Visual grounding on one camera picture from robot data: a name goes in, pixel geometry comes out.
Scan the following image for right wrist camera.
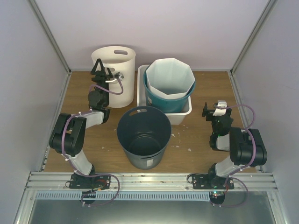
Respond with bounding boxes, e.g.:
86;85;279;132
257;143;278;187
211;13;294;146
213;100;227;117

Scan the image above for white faceted bin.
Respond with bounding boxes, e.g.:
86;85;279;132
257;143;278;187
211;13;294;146
146;58;195;99

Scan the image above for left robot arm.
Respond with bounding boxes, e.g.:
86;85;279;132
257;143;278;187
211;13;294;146
49;58;113;189

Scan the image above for dark grey round bin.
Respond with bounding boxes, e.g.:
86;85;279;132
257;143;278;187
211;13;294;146
116;106;171;170

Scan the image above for teal round bin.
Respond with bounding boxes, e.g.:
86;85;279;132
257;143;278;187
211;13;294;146
142;65;196;113

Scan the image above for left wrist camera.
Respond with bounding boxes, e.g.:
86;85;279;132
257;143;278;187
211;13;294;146
106;72;124;84

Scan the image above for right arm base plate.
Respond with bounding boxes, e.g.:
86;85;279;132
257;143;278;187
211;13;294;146
186;174;235;190

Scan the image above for white rectangular tub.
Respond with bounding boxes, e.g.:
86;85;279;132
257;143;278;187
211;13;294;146
136;65;192;125

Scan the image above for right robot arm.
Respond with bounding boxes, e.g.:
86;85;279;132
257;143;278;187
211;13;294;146
202;100;267;189

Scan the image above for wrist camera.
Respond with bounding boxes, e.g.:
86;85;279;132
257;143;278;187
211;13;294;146
106;72;124;84
213;100;227;117

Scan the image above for aluminium frame post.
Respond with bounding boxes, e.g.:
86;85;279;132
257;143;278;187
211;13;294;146
230;0;277;76
28;0;71;76

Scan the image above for white cylindrical bin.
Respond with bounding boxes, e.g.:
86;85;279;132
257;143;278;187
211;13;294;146
91;46;136;108

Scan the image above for right aluminium frame post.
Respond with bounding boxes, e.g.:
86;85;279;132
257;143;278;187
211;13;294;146
230;0;277;76

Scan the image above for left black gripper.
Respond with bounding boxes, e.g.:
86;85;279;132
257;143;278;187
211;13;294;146
91;59;113;106

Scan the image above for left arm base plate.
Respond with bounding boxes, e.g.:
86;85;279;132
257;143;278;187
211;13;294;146
65;174;110;190

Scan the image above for left aluminium frame post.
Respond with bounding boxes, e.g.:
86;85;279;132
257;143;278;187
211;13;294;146
28;0;71;76

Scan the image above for grey slotted cable duct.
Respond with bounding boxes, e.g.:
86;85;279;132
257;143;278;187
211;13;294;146
36;191;210;202

